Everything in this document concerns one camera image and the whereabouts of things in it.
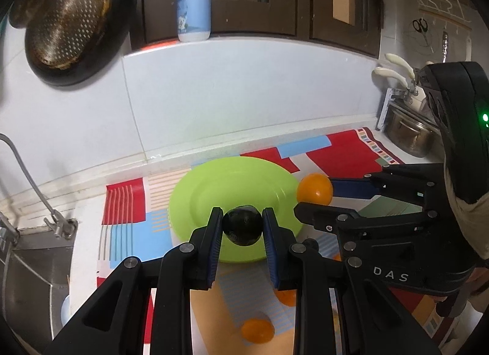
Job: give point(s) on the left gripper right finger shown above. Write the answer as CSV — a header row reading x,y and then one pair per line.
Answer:
x,y
339,308

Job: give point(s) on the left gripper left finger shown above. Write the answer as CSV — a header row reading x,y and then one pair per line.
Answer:
x,y
139,295

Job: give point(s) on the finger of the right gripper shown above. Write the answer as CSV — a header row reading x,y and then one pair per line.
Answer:
x,y
418,184
345,222

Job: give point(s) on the dark plum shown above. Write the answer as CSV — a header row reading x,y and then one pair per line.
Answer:
x,y
243,225

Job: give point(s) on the small orange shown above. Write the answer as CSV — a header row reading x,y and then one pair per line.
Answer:
x,y
257,331

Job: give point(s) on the steel stock pot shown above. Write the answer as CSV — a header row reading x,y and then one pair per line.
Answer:
x,y
410,133

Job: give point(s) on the steel double sink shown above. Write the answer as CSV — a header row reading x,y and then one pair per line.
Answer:
x,y
35,278

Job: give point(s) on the white dish rack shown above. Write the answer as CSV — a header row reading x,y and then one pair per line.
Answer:
x,y
391,95

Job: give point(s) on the colourful patterned tablecloth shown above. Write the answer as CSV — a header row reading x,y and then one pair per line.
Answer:
x,y
151,299

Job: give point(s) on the green plate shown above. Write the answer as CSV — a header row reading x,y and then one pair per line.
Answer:
x,y
228,183

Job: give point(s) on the thin gooseneck faucet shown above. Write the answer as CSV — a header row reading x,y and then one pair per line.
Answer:
x,y
61,226

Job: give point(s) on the blue soap pump bottle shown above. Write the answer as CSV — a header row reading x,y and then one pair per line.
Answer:
x,y
193,20

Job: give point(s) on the black frying pan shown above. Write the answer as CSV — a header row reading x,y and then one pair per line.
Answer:
x,y
75,39

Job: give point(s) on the small brass saucepan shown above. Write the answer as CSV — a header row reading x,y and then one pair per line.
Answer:
x,y
25,12

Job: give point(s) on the cream pan handle lower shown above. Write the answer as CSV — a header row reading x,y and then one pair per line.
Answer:
x,y
388,73

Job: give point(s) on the cream pan handle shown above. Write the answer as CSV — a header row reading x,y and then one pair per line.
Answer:
x,y
388,73
395,59

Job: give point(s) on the cream pan handle upper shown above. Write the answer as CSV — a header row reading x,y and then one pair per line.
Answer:
x,y
395,59

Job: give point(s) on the black scissors on wall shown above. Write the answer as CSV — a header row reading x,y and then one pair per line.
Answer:
x,y
421,26

